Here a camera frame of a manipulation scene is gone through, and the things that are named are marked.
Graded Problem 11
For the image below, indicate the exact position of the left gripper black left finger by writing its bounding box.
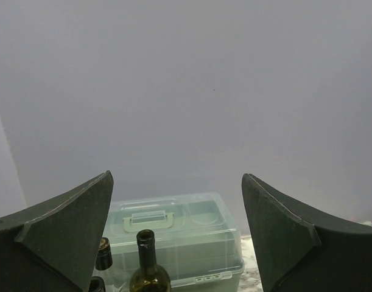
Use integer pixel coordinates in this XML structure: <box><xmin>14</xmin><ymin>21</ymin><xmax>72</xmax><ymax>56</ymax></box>
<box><xmin>0</xmin><ymin>171</ymin><xmax>114</xmax><ymax>291</ymax></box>

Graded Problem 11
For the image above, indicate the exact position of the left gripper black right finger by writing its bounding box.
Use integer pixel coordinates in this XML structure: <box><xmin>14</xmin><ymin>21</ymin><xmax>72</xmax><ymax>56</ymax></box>
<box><xmin>241</xmin><ymin>174</ymin><xmax>372</xmax><ymax>291</ymax></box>

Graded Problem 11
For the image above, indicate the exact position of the dark bottle beige label back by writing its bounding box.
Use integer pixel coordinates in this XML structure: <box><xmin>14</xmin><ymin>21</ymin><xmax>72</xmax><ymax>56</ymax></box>
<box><xmin>129</xmin><ymin>229</ymin><xmax>171</xmax><ymax>292</ymax></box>

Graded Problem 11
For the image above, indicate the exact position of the dark capped bottle rear left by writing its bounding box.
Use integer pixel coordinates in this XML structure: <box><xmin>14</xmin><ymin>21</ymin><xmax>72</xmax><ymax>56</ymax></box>
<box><xmin>95</xmin><ymin>237</ymin><xmax>113</xmax><ymax>271</ymax></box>

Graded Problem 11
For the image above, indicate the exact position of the dark bottle back left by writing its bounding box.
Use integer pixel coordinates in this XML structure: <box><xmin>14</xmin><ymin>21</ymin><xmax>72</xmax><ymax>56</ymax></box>
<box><xmin>88</xmin><ymin>276</ymin><xmax>106</xmax><ymax>292</ymax></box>

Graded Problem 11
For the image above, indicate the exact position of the translucent green plastic storage box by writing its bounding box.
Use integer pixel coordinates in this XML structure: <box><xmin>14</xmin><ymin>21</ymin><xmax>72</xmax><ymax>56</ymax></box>
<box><xmin>103</xmin><ymin>193</ymin><xmax>244</xmax><ymax>291</ymax></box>

